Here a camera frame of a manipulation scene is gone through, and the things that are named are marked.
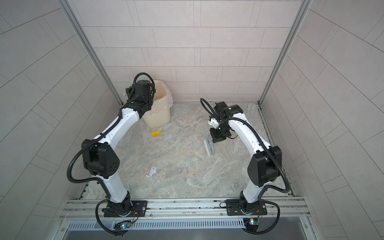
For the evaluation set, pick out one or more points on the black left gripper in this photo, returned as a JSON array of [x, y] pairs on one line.
[[129, 92]]

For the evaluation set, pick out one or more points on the pale green dustpan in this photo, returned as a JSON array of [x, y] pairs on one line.
[[143, 82]]

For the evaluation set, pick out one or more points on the pale green hand brush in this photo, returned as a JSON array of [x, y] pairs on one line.
[[209, 145]]

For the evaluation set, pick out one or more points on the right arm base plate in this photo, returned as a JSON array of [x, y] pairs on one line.
[[240, 207]]

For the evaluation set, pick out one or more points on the right circuit board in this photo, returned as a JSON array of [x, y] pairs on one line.
[[251, 225]]

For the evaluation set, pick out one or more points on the circuit board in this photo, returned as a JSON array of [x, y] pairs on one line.
[[123, 225], [251, 225]]

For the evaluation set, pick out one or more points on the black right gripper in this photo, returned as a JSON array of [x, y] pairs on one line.
[[216, 137]]

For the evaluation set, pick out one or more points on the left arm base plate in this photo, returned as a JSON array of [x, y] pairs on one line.
[[125, 209]]

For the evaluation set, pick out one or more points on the cream plastic trash bin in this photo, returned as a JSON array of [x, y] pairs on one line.
[[159, 114]]

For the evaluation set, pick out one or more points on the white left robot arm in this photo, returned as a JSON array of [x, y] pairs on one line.
[[99, 156]]

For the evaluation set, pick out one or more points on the yellow paper scrap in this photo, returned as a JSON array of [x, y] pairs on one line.
[[155, 133]]

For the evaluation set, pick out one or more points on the aluminium front rail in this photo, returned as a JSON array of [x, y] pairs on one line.
[[174, 214]]

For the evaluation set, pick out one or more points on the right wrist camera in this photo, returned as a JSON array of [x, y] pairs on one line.
[[213, 122]]

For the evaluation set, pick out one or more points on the left circuit board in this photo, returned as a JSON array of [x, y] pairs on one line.
[[123, 225]]

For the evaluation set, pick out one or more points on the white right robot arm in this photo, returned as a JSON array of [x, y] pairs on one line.
[[265, 167]]

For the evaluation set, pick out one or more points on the clear plastic bin liner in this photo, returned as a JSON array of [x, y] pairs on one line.
[[162, 100]]

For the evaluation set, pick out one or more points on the white paper scrap front left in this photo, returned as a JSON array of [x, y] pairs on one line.
[[152, 172]]

